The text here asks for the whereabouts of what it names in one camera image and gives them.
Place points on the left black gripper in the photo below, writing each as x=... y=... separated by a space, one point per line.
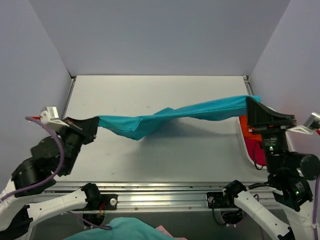
x=81 y=130

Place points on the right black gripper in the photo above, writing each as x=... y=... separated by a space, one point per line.
x=272 y=126

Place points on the teal t-shirt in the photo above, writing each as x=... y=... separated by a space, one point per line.
x=138 y=127

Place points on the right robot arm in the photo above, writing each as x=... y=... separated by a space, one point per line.
x=289 y=173

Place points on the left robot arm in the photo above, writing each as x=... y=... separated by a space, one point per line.
x=53 y=156

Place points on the orange t-shirt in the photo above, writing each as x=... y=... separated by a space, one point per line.
x=245 y=130

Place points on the magenta t-shirt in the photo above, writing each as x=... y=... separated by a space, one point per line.
x=255 y=152

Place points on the white plastic basket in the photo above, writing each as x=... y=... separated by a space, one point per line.
x=242 y=144

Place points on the light green cloth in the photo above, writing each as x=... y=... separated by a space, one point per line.
x=123 y=228

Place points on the pink cloth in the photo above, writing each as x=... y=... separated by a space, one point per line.
x=164 y=231

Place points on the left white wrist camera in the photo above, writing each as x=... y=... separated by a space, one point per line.
x=50 y=118

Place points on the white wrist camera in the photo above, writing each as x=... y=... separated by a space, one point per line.
x=307 y=125
x=50 y=118

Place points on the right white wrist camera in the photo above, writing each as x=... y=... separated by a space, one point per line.
x=307 y=125

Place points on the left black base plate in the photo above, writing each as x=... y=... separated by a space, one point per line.
x=108 y=202

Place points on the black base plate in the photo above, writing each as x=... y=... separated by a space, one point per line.
x=216 y=200
x=108 y=202

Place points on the aluminium rail frame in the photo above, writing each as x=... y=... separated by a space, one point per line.
x=155 y=197

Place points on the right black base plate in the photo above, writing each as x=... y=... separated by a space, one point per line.
x=216 y=200

